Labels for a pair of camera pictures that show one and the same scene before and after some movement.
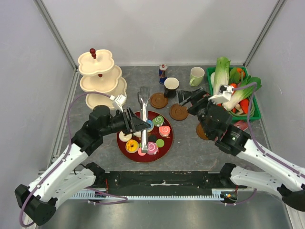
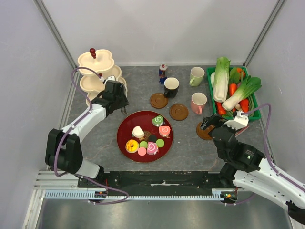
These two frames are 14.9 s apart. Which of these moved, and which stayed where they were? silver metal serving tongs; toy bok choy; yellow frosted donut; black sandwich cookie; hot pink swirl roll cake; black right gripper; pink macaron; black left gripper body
Moved: silver metal serving tongs; black left gripper body; black right gripper
Stayed: black sandwich cookie; pink macaron; yellow frosted donut; toy bok choy; hot pink swirl roll cake
